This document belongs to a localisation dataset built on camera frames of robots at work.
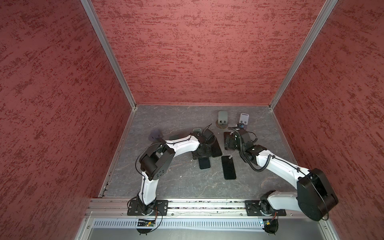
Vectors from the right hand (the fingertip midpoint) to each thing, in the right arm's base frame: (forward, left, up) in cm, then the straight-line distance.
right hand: (231, 141), depth 89 cm
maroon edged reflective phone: (-13, +2, -9) cm, 16 cm away
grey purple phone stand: (+12, +50, -8) cm, 52 cm away
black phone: (-10, +17, -7) cm, 21 cm away
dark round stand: (+9, +20, -1) cm, 22 cm away
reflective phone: (+1, +8, -12) cm, 14 cm away
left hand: (-6, +16, -9) cm, 20 cm away
